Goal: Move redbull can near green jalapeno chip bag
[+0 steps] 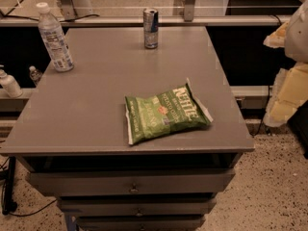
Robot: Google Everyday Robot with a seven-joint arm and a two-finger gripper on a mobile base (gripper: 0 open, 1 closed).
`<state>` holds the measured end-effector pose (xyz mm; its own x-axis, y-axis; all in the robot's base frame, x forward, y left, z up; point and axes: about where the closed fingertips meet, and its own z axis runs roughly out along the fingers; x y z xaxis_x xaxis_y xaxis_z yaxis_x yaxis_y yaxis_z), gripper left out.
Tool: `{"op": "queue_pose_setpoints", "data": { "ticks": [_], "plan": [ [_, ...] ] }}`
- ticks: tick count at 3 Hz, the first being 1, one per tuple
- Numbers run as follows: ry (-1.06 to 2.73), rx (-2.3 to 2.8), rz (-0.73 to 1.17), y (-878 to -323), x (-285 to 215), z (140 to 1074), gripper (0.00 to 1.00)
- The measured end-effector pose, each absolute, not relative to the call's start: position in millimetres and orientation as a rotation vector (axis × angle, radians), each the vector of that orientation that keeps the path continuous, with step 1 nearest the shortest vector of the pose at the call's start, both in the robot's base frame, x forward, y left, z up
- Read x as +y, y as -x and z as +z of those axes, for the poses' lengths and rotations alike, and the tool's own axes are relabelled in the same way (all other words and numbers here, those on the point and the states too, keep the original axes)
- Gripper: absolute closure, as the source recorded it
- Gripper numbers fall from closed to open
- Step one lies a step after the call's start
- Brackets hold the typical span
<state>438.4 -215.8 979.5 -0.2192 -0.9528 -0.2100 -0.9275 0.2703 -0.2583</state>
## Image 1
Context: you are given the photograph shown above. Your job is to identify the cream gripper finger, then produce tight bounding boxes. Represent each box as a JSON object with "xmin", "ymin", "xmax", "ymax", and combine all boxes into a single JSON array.
[
  {"xmin": 263, "ymin": 22, "xmax": 289, "ymax": 48},
  {"xmin": 264, "ymin": 63, "xmax": 308, "ymax": 127}
]

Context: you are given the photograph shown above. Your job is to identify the redbull can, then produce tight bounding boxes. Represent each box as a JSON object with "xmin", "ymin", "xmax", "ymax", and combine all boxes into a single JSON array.
[{"xmin": 143, "ymin": 8, "xmax": 158, "ymax": 49}]

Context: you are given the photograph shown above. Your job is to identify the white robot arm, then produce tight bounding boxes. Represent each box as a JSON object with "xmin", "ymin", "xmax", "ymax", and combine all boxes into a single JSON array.
[{"xmin": 264, "ymin": 0, "xmax": 308, "ymax": 127}]

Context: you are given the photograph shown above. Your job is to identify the green jalapeno chip bag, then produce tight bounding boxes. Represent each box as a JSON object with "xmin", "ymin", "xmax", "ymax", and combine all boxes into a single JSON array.
[{"xmin": 125, "ymin": 81, "xmax": 213, "ymax": 145}]

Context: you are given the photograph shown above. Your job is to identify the top grey drawer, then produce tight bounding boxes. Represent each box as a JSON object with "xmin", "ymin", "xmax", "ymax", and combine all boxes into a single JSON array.
[{"xmin": 27, "ymin": 169, "xmax": 235, "ymax": 196}]

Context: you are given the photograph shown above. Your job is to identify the grey drawer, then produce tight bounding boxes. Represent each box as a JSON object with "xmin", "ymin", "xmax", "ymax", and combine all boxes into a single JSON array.
[
  {"xmin": 77, "ymin": 215, "xmax": 205, "ymax": 231},
  {"xmin": 27, "ymin": 169, "xmax": 235, "ymax": 196},
  {"xmin": 58, "ymin": 197, "xmax": 216, "ymax": 217}
]

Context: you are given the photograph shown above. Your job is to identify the grey drawer cabinet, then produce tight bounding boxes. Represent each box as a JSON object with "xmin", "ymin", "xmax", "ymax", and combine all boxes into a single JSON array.
[{"xmin": 1, "ymin": 27, "xmax": 253, "ymax": 231}]

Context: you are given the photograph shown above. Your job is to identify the middle grey drawer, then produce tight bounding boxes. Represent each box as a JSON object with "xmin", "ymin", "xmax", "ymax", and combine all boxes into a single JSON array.
[{"xmin": 58, "ymin": 197, "xmax": 216, "ymax": 217}]

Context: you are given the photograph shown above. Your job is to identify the clear plastic water bottle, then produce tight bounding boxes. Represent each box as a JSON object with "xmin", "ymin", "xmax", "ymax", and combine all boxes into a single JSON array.
[{"xmin": 36, "ymin": 2, "xmax": 74, "ymax": 72}]

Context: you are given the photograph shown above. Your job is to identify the bottom grey drawer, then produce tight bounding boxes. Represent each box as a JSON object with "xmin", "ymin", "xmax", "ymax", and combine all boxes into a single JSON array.
[{"xmin": 77, "ymin": 215, "xmax": 205, "ymax": 231}]

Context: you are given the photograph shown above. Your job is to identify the small water bottle behind table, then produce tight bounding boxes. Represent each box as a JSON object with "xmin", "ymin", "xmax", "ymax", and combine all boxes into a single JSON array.
[{"xmin": 29, "ymin": 65, "xmax": 42, "ymax": 86}]

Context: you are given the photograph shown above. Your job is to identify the white bottle on ledge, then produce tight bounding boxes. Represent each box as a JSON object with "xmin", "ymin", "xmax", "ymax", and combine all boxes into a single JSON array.
[{"xmin": 0, "ymin": 68, "xmax": 23, "ymax": 98}]

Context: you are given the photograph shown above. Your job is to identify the black stand leg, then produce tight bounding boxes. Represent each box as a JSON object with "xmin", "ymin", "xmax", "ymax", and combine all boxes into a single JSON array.
[{"xmin": 1, "ymin": 157, "xmax": 17, "ymax": 216}]

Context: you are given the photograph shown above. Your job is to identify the black cable at right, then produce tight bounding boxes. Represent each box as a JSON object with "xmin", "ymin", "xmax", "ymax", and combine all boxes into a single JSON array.
[{"xmin": 250, "ymin": 14, "xmax": 283, "ymax": 138}]

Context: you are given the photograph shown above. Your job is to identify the metal frame post centre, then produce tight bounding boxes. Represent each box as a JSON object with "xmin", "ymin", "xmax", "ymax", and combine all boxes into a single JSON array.
[{"xmin": 172, "ymin": 0, "xmax": 195, "ymax": 22}]

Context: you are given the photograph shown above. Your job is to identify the metal frame post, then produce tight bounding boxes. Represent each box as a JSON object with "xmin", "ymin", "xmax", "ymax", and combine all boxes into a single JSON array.
[
  {"xmin": 56, "ymin": 0, "xmax": 93, "ymax": 20},
  {"xmin": 172, "ymin": 0, "xmax": 195, "ymax": 22}
]

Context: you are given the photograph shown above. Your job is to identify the metal frame post left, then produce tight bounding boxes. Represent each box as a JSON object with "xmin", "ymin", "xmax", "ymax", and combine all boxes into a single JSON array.
[{"xmin": 56, "ymin": 0, "xmax": 93, "ymax": 20}]

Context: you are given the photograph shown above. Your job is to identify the black cable on ledge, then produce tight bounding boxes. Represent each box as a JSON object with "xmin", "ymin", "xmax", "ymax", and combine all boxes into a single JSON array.
[{"xmin": 0, "ymin": 9, "xmax": 101, "ymax": 23}]

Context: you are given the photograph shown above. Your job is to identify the black cable on floor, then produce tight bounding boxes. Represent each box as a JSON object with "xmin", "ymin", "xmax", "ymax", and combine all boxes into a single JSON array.
[{"xmin": 0, "ymin": 138, "xmax": 58, "ymax": 218}]

